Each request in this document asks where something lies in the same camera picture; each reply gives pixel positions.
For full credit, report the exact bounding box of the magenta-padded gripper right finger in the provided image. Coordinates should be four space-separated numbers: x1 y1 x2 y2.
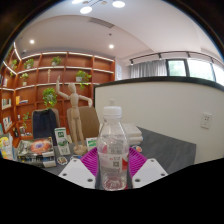
128 147 169 190

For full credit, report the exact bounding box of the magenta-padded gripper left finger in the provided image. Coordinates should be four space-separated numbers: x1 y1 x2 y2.
58 147 99 190

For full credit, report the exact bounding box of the clear plastic water bottle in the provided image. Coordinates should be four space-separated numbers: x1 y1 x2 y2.
95 105 131 192

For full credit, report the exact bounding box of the small green white box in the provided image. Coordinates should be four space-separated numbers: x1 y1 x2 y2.
85 136 99 149

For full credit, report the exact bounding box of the green and white carton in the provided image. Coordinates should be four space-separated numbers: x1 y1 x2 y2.
53 127 72 157

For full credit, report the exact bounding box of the stack of white boxes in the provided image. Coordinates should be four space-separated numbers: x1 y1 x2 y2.
123 123 144 147

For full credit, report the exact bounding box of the stack of dark books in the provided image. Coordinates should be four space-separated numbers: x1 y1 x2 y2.
16 137 58 168

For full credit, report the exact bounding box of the chair with dark jacket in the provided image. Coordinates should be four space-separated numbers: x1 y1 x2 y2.
31 108 61 146

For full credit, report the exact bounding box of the wooden artist mannequin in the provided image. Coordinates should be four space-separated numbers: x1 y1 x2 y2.
54 74 94 156

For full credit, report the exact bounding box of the orange wooden shelf unit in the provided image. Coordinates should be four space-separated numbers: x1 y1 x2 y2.
0 41 116 148

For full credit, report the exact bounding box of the grey window curtain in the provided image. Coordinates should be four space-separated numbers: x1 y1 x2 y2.
129 59 168 79

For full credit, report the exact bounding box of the black framed window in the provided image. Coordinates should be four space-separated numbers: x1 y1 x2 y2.
166 58 224 86

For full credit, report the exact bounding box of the ceiling air vent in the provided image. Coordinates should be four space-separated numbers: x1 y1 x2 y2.
88 17 116 29

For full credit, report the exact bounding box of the branched globe ceiling lamp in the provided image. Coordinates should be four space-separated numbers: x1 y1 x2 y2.
70 0 127 15

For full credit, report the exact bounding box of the black ceiling track rail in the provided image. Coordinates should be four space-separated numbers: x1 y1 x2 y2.
129 50 221 66

